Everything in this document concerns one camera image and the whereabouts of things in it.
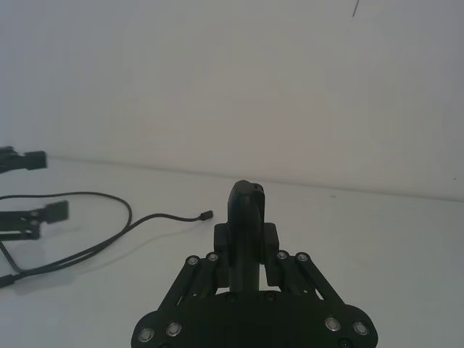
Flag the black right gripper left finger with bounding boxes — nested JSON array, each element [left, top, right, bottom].
[[154, 223, 231, 317]]

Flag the white table cloth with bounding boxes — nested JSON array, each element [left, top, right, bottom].
[[0, 154, 464, 348]]

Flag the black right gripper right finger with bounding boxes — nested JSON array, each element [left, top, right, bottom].
[[260, 223, 346, 310]]

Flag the black braided cable with plug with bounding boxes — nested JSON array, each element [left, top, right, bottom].
[[0, 191, 215, 289]]

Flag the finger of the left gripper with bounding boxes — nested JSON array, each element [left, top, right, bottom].
[[0, 146, 49, 175], [0, 199, 70, 242]]

